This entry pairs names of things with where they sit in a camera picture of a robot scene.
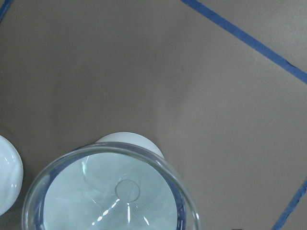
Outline clear glass funnel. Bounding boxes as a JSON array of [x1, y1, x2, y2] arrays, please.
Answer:
[[21, 142, 202, 230]]

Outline white ceramic lid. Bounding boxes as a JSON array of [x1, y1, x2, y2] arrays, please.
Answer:
[[0, 136, 24, 215]]

